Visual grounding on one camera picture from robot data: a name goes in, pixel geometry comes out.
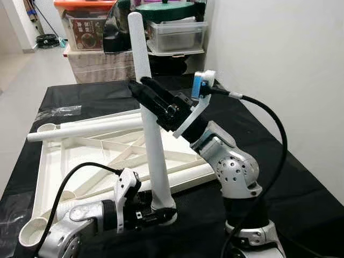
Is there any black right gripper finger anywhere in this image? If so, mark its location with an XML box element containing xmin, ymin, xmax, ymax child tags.
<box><xmin>141</xmin><ymin>76</ymin><xmax>181</xmax><ymax>105</ymax></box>
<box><xmin>128</xmin><ymin>81</ymin><xmax>168</xmax><ymax>123</ymax></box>

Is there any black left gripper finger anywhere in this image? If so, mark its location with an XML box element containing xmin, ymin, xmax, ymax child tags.
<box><xmin>145</xmin><ymin>206</ymin><xmax>178</xmax><ymax>226</ymax></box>

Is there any white plastic table leg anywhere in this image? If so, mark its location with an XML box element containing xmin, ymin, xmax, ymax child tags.
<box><xmin>127</xmin><ymin>11</ymin><xmax>178</xmax><ymax>211</ymax></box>
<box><xmin>27</xmin><ymin>116</ymin><xmax>146</xmax><ymax>143</ymax></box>

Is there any white plastic children table top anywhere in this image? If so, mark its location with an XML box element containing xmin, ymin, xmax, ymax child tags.
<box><xmin>18</xmin><ymin>105</ymin><xmax>229</xmax><ymax>249</ymax></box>

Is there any black wok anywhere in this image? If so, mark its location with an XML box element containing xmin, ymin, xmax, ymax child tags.
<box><xmin>132</xmin><ymin>47</ymin><xmax>205</xmax><ymax>76</ymax></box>

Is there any clear plastic storage box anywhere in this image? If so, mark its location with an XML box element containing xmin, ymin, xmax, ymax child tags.
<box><xmin>146</xmin><ymin>20</ymin><xmax>209</xmax><ymax>54</ymax></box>

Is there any black plastic bag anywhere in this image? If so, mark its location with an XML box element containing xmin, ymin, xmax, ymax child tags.
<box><xmin>102</xmin><ymin>0</ymin><xmax>135</xmax><ymax>53</ymax></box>

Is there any dark green round lid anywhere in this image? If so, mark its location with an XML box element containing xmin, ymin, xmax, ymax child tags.
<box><xmin>134</xmin><ymin>0</ymin><xmax>197</xmax><ymax>22</ymax></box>

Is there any clear plastic bag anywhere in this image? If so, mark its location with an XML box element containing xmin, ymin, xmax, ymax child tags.
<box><xmin>35</xmin><ymin>105</ymin><xmax>82</xmax><ymax>121</ymax></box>

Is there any black tablecloth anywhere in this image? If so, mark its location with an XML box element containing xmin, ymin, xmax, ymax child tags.
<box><xmin>0</xmin><ymin>74</ymin><xmax>344</xmax><ymax>258</ymax></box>

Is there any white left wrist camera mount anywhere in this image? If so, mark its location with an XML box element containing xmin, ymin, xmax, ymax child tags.
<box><xmin>113</xmin><ymin>168</ymin><xmax>141</xmax><ymax>234</ymax></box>

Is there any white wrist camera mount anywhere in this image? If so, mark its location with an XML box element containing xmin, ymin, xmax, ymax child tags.
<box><xmin>172</xmin><ymin>70</ymin><xmax>217</xmax><ymax>139</ymax></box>
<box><xmin>113</xmin><ymin>168</ymin><xmax>141</xmax><ymax>234</ymax></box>

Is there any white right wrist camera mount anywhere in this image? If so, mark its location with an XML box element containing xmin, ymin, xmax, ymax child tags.
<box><xmin>172</xmin><ymin>70</ymin><xmax>217</xmax><ymax>139</ymax></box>

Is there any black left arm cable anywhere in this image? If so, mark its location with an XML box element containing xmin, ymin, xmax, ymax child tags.
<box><xmin>32</xmin><ymin>161</ymin><xmax>123</xmax><ymax>256</ymax></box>

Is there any black coiled cable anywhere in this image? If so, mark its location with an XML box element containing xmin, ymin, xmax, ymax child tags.
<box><xmin>36</xmin><ymin>33</ymin><xmax>60</xmax><ymax>49</ymax></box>

